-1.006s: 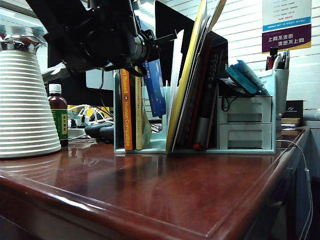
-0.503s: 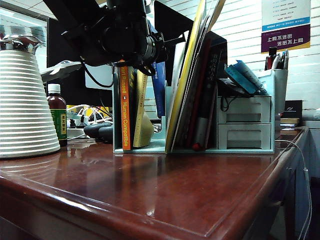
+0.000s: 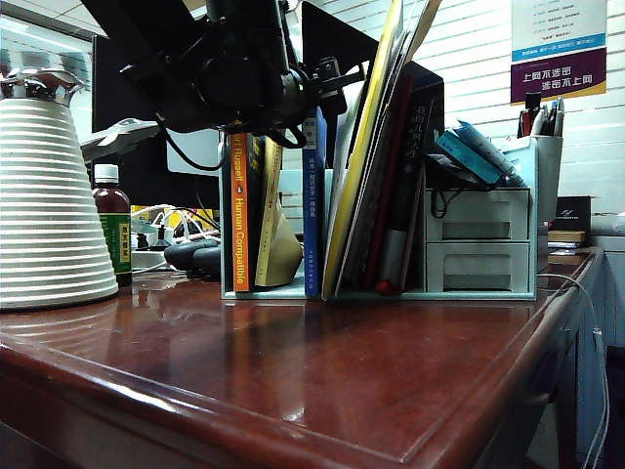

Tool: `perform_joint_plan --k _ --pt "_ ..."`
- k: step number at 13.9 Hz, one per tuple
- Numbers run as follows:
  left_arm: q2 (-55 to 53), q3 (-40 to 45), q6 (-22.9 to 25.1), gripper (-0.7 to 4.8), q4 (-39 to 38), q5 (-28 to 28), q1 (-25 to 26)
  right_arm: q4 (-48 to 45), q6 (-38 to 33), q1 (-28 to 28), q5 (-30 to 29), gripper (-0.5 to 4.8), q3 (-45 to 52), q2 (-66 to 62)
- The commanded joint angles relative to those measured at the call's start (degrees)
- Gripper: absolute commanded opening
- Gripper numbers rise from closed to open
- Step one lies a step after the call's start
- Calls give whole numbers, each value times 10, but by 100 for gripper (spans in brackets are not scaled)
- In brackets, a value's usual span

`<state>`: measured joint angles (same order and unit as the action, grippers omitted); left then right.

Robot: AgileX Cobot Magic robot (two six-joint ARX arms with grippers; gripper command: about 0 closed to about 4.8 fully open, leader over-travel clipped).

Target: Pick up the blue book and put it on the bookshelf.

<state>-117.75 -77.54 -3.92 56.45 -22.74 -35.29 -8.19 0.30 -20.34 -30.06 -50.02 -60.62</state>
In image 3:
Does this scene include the grey spined book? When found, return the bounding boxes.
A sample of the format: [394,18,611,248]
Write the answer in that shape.
[376,228,407,295]

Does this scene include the tan flat box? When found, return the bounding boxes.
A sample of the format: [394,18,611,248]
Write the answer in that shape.
[546,229,587,244]

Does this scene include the silver pen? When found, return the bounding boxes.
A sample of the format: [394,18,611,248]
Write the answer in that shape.
[550,96,566,137]

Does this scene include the white power strip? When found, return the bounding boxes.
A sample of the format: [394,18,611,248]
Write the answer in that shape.
[130,246,170,269]

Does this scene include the white pen cup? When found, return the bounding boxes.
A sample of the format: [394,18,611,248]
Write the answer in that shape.
[530,135,563,224]

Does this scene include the yellow paperback book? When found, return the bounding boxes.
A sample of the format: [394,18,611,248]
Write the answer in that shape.
[253,136,305,288]

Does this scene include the blue paperback book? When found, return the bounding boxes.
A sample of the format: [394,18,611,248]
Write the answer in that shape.
[301,106,328,299]

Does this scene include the grey blue cabinet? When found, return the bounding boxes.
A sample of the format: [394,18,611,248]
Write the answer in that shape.
[561,234,625,469]

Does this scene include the black upright panel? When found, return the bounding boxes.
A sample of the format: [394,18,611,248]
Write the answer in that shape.
[301,0,385,167]

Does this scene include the dark teal book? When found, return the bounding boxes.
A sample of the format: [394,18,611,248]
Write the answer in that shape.
[246,134,268,289]

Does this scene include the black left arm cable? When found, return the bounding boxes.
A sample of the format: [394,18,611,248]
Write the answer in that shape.
[154,111,309,173]

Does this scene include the black computer monitor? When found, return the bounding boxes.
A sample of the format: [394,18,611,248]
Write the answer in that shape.
[91,34,221,209]

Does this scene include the leaning folders and books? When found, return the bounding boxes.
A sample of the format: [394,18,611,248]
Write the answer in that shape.
[321,0,405,299]

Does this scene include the orange Human Compatible book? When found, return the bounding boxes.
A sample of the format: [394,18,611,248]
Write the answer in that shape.
[229,131,253,293]

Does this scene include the thin red book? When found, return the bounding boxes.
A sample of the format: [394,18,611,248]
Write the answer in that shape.
[363,72,414,289]

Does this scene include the black book Chinese title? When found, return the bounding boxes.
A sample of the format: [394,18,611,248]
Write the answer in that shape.
[380,61,446,294]

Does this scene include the white ribbed thermos jug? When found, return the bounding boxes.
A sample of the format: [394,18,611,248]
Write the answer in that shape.
[0,67,120,312]

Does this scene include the grey model airplane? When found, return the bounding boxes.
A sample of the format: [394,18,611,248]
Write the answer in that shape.
[80,118,162,160]

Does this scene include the white and purple poster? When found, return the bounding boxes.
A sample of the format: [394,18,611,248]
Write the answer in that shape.
[510,0,608,106]

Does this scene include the white organizer drawer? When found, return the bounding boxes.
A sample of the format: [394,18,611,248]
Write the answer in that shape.
[426,241,532,293]
[424,189,531,242]

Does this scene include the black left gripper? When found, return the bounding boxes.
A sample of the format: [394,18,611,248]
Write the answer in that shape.
[280,56,368,118]

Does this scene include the tan paper folder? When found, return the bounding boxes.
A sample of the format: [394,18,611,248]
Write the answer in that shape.
[385,0,444,79]

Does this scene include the white paper sheet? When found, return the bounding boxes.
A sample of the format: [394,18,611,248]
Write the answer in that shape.
[331,80,367,172]

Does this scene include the small black box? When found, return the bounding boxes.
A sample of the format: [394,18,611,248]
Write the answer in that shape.
[555,194,592,232]

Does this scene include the white charging cable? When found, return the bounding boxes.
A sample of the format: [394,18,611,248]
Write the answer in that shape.
[536,273,611,469]

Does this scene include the black pouch with cord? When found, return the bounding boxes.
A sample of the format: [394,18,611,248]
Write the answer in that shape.
[423,151,489,220]

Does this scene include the small blue notebook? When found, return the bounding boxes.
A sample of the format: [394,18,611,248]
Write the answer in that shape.
[436,119,519,186]

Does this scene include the white cable bundle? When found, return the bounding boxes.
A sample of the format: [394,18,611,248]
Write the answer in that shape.
[131,203,222,245]

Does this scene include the silver monitor stand plate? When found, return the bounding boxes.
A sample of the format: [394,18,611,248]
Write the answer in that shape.
[165,127,222,177]

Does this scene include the black and red marker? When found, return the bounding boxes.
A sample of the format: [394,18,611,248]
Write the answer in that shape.
[517,91,543,138]

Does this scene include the brown bottle green label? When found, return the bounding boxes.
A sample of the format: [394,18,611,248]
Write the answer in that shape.
[92,163,134,288]

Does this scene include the light blue desk bookshelf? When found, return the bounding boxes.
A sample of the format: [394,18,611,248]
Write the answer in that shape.
[219,134,538,302]

